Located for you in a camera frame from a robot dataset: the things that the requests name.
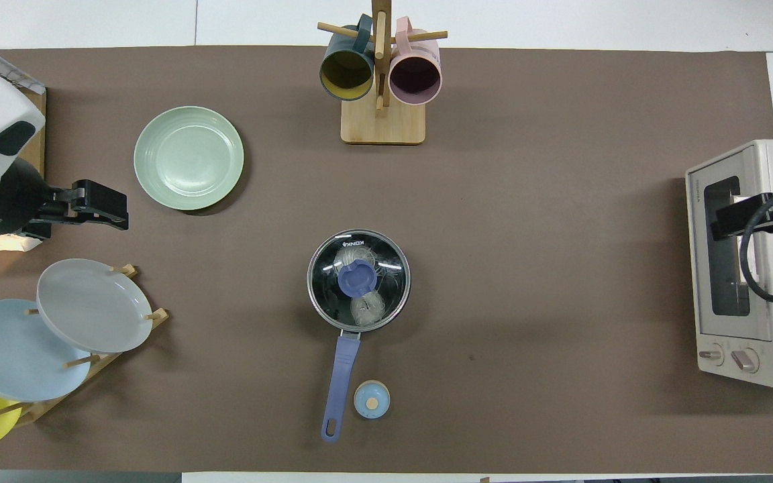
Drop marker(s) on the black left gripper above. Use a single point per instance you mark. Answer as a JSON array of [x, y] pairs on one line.
[[17, 201]]

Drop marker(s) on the glass lid blue knob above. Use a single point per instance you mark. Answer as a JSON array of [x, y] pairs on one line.
[[386, 295]]

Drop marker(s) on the grey plate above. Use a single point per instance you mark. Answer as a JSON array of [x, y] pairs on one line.
[[91, 305]]

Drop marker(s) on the wooden plate rack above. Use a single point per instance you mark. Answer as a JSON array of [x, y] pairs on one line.
[[162, 315]]

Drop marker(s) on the light green plate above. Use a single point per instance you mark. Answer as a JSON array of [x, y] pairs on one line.
[[188, 157]]

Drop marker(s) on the light blue plate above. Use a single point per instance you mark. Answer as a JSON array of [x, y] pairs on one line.
[[11, 355]]

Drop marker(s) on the brown table mat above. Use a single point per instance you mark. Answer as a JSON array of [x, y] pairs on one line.
[[561, 268]]

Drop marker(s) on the dark blue saucepan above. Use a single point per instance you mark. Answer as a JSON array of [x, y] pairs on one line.
[[341, 376]]

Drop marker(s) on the dark teal mug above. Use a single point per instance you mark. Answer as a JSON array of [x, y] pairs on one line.
[[346, 70]]

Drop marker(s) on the wooden mug tree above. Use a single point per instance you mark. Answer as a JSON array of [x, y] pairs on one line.
[[383, 127]]

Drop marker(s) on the pink mug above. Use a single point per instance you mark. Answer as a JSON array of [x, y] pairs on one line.
[[415, 77]]

